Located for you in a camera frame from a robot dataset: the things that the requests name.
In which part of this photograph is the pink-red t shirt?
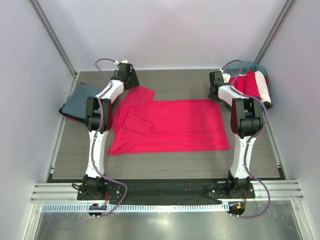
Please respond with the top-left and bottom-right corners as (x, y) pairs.
(108, 86), (230, 155)

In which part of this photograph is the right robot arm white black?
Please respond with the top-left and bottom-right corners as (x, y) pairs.
(208, 70), (265, 199)

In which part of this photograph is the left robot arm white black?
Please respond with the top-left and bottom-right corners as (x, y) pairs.
(72, 60), (140, 201)

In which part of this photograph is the blue plastic basket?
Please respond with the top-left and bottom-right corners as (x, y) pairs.
(221, 60), (270, 96)

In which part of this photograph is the red t shirt in basket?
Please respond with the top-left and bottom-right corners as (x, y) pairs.
(233, 71), (260, 97)

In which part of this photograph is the white t shirt in basket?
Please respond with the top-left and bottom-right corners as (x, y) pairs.
(254, 71), (272, 104)

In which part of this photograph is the green t shirt in basket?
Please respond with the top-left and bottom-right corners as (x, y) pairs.
(262, 101), (272, 110)

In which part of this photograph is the folded grey-blue t shirt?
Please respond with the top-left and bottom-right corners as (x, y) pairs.
(62, 82), (103, 120)

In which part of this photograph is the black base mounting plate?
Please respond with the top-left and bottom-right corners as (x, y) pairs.
(71, 178), (256, 206)

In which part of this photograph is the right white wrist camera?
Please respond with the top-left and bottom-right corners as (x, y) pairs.
(221, 71), (231, 84)

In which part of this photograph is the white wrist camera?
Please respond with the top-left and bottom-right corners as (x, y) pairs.
(221, 71), (231, 84)
(114, 59), (129, 65)

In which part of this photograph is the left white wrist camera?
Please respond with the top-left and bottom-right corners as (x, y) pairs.
(114, 59), (129, 65)

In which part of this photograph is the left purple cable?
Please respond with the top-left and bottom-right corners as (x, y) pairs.
(89, 58), (128, 216)

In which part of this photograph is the left aluminium frame post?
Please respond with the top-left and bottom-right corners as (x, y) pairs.
(29, 0), (77, 78)

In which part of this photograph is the aluminium frame post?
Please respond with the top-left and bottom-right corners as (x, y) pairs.
(29, 0), (77, 78)
(254, 0), (297, 64)

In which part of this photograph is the right aluminium frame post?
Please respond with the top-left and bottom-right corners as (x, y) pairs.
(254, 0), (297, 64)

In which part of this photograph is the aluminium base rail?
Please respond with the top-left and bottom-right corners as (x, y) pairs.
(30, 180), (304, 203)

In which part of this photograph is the white slotted cable duct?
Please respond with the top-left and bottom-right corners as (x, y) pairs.
(42, 202), (229, 214)

